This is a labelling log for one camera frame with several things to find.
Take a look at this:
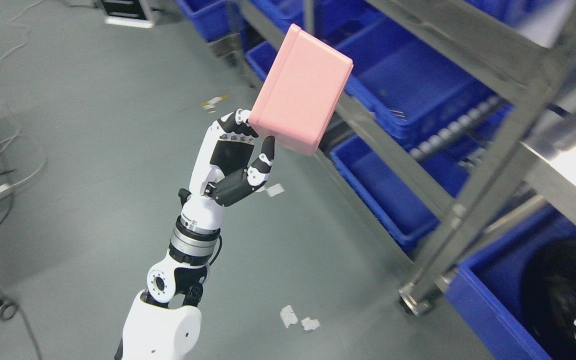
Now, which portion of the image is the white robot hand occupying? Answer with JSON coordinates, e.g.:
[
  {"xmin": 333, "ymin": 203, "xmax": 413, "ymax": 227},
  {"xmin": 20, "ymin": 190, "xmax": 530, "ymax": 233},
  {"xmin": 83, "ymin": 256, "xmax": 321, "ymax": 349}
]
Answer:
[{"xmin": 180, "ymin": 109, "xmax": 275, "ymax": 236}]

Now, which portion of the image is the pink plastic storage box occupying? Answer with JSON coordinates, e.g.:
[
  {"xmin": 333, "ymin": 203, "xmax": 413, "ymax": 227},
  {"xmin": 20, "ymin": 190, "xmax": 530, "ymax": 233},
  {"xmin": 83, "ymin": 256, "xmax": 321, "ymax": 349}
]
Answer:
[{"xmin": 248, "ymin": 23, "xmax": 354, "ymax": 157}]

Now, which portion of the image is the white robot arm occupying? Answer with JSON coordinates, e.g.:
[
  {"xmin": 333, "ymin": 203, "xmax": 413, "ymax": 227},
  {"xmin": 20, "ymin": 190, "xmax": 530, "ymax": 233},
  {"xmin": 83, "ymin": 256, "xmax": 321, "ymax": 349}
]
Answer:
[{"xmin": 114, "ymin": 109, "xmax": 275, "ymax": 360}]

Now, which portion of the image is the blue shelf bin left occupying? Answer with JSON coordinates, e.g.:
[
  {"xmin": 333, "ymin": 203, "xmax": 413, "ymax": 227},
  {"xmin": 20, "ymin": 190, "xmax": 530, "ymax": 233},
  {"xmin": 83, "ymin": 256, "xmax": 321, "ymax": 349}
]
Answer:
[{"xmin": 336, "ymin": 18, "xmax": 494, "ymax": 150}]

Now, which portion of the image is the blue shelf bin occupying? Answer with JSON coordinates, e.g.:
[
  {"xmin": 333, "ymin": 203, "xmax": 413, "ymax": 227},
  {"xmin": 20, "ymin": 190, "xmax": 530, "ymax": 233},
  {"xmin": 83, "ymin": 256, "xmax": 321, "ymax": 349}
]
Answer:
[
  {"xmin": 330, "ymin": 136, "xmax": 439, "ymax": 255},
  {"xmin": 336, "ymin": 18, "xmax": 494, "ymax": 150}
]

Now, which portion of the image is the blue shelf bin lower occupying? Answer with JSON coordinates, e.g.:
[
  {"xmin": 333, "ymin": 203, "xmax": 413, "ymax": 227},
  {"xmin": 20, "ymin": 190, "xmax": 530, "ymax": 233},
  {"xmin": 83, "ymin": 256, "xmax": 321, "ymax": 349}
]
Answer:
[{"xmin": 330, "ymin": 136, "xmax": 439, "ymax": 255}]

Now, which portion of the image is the steel shelf rack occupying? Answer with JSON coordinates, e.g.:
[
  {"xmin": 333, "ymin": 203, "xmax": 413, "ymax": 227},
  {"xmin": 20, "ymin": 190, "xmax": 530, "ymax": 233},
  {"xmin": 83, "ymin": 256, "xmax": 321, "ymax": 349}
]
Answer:
[{"xmin": 227, "ymin": 0, "xmax": 576, "ymax": 315}]

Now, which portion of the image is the white paper scrap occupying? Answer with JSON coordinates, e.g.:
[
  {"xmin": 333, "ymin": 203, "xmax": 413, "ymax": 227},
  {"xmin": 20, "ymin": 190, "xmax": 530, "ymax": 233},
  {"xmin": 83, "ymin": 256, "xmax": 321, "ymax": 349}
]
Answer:
[
  {"xmin": 279, "ymin": 304, "xmax": 299, "ymax": 329},
  {"xmin": 301, "ymin": 316, "xmax": 322, "ymax": 332}
]

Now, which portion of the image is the caster wheel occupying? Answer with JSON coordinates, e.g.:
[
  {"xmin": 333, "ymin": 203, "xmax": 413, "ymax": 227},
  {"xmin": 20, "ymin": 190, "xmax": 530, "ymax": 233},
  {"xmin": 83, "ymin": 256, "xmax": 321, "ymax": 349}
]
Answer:
[{"xmin": 398, "ymin": 282, "xmax": 441, "ymax": 317}]

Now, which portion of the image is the blue bin with helmet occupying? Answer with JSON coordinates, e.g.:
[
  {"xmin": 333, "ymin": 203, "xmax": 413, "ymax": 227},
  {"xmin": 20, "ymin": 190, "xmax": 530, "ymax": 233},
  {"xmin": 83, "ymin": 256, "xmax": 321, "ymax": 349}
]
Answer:
[{"xmin": 445, "ymin": 206, "xmax": 576, "ymax": 360}]

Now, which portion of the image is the black helmet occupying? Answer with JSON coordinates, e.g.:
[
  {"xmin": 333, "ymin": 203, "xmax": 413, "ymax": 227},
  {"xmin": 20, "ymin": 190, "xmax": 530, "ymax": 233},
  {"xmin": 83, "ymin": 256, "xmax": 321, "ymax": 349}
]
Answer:
[{"xmin": 520, "ymin": 237, "xmax": 576, "ymax": 360}]

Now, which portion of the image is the floor cable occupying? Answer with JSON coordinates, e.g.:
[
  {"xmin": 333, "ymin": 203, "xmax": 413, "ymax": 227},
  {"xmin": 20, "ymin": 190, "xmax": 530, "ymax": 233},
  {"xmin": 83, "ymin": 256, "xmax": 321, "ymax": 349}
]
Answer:
[{"xmin": 0, "ymin": 0, "xmax": 49, "ymax": 246}]

